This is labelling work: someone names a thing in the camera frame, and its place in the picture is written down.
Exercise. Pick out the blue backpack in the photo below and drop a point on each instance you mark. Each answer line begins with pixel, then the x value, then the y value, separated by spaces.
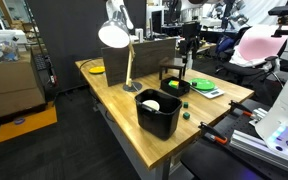
pixel 224 44

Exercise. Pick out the pink cloth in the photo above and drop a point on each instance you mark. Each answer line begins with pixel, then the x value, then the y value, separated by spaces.
pixel 257 45

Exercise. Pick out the black keyboard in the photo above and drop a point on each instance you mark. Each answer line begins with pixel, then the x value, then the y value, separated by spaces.
pixel 40 62

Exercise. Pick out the purple disc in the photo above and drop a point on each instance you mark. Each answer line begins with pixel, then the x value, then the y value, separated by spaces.
pixel 19 120

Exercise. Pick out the short aluminium rail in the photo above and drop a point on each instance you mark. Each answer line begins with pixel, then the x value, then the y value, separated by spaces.
pixel 259 115

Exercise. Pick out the black office chair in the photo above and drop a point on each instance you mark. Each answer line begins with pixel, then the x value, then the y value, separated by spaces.
pixel 240 68

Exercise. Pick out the white disc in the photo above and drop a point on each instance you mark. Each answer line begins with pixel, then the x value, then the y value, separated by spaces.
pixel 151 104

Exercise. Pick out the black perforated mounting table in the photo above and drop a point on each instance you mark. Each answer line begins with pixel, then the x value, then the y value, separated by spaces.
pixel 210 160

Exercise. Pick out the black camera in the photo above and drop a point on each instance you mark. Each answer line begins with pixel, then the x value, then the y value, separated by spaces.
pixel 283 10

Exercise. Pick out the brown cardboard box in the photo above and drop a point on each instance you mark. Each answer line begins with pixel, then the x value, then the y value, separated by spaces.
pixel 14 105
pixel 10 75

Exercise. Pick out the white kitchen scale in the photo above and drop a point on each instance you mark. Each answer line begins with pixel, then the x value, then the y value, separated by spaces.
pixel 213 93

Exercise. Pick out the wooden background desk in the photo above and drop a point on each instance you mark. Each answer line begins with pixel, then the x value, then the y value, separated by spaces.
pixel 206 47

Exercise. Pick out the white wooden desk lamp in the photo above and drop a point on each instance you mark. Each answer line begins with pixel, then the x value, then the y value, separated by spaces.
pixel 114 33

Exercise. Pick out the small green cube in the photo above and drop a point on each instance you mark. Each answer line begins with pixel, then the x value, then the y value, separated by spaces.
pixel 186 115
pixel 185 104

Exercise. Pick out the clear plastic storage bin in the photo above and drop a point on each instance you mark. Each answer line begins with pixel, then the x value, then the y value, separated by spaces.
pixel 0 50

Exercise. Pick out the yellow cube block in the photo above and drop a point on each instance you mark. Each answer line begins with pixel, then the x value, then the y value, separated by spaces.
pixel 174 84

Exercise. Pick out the black partition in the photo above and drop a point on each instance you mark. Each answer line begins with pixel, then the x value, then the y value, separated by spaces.
pixel 70 40

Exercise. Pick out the black drawer tray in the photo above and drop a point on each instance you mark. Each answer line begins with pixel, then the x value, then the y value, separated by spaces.
pixel 175 92

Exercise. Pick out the orange floor mat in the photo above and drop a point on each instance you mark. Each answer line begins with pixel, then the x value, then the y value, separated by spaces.
pixel 34 124

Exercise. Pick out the black trash bin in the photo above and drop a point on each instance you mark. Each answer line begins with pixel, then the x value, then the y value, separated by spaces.
pixel 159 125

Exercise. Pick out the yellow disc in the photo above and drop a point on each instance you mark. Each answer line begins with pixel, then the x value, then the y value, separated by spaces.
pixel 97 70

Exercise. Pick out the black computer monitor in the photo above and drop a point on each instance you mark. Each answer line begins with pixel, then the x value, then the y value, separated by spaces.
pixel 156 21

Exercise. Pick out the green plastic plate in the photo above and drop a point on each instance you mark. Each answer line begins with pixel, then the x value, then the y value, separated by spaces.
pixel 204 84

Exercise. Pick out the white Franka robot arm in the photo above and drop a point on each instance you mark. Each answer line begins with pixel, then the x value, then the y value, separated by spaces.
pixel 287 110

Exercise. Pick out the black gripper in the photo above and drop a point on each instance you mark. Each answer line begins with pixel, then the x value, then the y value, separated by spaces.
pixel 189 46

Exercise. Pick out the small dark wooden stool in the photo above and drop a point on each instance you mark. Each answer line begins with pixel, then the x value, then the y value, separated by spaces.
pixel 172 62

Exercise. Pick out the long aluminium rail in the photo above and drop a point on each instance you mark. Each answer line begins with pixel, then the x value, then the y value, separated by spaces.
pixel 250 141

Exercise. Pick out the dark wood board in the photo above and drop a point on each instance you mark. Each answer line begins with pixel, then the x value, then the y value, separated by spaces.
pixel 150 56

